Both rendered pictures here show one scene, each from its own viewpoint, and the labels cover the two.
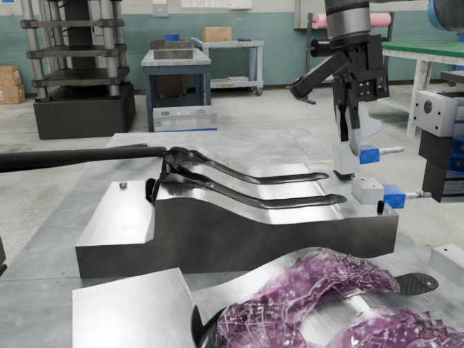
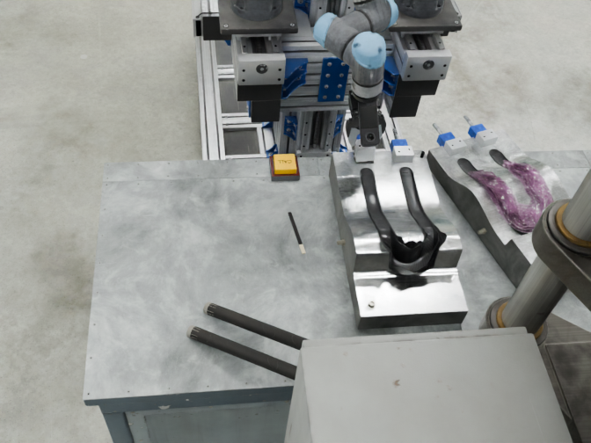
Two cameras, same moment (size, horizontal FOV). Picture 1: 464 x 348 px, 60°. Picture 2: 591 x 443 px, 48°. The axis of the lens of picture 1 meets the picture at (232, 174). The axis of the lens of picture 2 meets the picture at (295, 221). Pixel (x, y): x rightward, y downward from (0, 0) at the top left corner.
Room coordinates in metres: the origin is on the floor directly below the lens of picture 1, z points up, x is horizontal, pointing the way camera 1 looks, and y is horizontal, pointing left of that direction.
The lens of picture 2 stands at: (1.08, 1.03, 2.20)
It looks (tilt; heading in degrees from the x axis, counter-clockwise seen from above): 51 degrees down; 262
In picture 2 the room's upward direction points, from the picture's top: 7 degrees clockwise
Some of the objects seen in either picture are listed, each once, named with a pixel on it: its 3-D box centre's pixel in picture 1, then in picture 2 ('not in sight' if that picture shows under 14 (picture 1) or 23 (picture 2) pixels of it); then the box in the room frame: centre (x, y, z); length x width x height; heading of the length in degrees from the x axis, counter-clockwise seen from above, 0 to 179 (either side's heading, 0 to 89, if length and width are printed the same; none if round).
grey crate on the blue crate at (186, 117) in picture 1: (184, 118); not in sight; (3.87, 0.46, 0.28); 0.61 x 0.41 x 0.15; 98
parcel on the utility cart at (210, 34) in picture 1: (216, 36); not in sight; (6.66, 0.21, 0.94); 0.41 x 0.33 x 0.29; 105
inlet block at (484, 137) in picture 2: not in sight; (476, 130); (0.37, -0.38, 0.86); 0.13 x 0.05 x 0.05; 110
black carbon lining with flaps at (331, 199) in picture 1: (242, 176); (401, 210); (0.66, -0.02, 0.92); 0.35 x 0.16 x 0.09; 93
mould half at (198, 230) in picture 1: (233, 199); (395, 227); (0.67, 0.00, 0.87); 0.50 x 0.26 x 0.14; 93
